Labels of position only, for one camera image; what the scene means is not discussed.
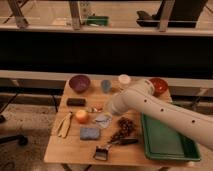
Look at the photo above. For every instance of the red-orange bowl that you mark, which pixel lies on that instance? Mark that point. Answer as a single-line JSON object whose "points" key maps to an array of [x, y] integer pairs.
{"points": [[160, 86]]}

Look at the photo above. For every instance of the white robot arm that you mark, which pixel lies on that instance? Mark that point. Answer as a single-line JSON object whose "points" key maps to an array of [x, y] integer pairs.
{"points": [[139, 97]]}

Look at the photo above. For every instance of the orange apple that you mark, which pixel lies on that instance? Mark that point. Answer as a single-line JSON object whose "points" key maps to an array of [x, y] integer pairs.
{"points": [[82, 116]]}

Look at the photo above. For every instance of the white paper cup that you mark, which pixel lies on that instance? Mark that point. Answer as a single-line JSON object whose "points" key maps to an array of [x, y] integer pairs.
{"points": [[124, 81]]}

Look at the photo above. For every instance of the green plastic tray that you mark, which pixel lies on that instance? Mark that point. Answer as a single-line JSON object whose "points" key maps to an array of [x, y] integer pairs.
{"points": [[164, 143]]}

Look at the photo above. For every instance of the blue sponge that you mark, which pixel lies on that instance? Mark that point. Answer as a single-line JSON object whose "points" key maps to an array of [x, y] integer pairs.
{"points": [[89, 133]]}

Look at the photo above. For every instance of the blue cup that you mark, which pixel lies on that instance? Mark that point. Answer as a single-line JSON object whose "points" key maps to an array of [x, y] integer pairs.
{"points": [[106, 86]]}

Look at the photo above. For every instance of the yellow banana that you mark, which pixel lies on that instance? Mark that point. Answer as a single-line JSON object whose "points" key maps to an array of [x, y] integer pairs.
{"points": [[63, 126]]}

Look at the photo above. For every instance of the brown grape bunch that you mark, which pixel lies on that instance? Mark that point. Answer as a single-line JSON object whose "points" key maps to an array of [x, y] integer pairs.
{"points": [[126, 125]]}

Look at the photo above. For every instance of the orange carrot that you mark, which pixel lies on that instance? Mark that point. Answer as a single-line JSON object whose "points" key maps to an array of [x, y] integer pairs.
{"points": [[94, 109]]}

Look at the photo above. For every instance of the black rectangular block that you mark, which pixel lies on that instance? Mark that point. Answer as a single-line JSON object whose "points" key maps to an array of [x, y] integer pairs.
{"points": [[76, 102]]}

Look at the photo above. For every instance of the black office chair base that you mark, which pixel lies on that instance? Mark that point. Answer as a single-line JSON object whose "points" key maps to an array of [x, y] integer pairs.
{"points": [[21, 139]]}

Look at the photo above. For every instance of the black-handled metal scraper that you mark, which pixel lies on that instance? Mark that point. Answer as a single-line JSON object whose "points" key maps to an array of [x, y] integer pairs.
{"points": [[101, 152]]}

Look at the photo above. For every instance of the purple bowl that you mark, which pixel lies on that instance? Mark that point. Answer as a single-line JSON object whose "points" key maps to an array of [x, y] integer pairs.
{"points": [[79, 83]]}

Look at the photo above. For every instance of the light blue crumpled cloth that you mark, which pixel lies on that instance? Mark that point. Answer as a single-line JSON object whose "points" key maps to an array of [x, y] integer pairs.
{"points": [[103, 120]]}

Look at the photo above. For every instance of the wooden table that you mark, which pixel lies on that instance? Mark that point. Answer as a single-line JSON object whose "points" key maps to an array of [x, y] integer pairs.
{"points": [[72, 150]]}

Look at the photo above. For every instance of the green box on shelf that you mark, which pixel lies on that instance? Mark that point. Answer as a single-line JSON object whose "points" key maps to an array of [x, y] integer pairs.
{"points": [[97, 20]]}

